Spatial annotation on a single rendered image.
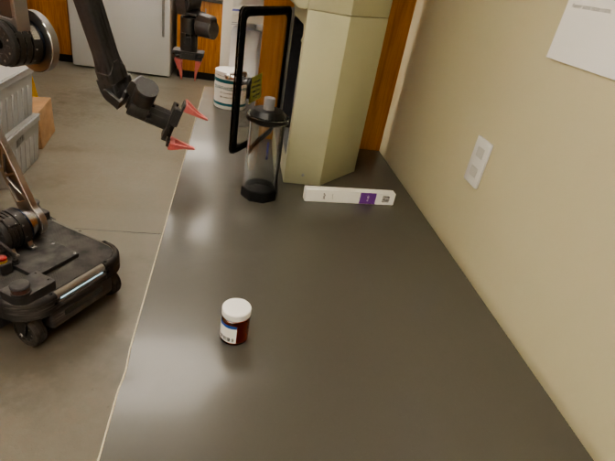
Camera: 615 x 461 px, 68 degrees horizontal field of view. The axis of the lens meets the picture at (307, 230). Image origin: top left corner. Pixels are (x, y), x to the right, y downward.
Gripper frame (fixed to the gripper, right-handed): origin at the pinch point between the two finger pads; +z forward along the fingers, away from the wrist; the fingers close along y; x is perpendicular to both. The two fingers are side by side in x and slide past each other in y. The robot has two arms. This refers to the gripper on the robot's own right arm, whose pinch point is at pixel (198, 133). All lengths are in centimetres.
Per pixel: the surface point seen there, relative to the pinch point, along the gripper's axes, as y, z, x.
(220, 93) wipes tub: 1, 11, 59
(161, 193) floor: -100, 21, 165
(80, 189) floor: -118, -26, 167
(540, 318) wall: 17, 58, -80
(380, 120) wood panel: 25, 61, 22
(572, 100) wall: 52, 46, -63
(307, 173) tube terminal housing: 5.2, 31.2, -11.5
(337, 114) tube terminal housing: 24.2, 30.8, -10.8
